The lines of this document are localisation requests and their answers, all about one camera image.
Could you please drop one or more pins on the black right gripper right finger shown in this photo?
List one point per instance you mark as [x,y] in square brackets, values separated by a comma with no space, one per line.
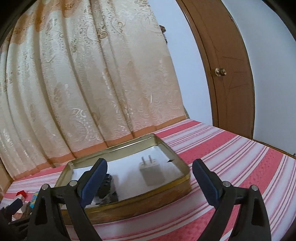
[252,221]

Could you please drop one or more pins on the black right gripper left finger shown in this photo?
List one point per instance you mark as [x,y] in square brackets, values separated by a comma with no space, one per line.
[46,221]

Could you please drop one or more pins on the cyan toy building block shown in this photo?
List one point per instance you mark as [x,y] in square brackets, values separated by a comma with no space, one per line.
[33,199]

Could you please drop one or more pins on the black hair comb brush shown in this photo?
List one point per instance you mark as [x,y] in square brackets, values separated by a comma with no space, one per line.
[106,194]

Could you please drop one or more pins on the white USB charger plug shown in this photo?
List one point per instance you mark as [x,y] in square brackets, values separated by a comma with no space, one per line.
[151,172]

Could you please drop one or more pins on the white red cap bottle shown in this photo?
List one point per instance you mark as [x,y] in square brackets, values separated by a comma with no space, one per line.
[21,211]

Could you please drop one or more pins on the red white striped cloth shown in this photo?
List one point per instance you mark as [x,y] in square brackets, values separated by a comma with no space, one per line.
[236,159]

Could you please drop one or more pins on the gold metal tin tray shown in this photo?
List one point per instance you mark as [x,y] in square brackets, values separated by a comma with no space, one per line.
[134,196]

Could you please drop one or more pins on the cream patterned curtain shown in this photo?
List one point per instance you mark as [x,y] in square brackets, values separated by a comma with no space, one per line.
[78,77]

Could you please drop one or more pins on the brass door knob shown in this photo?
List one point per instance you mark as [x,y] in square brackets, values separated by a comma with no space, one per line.
[220,72]

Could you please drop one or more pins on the brown wooden door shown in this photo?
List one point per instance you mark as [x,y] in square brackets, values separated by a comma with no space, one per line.
[221,45]

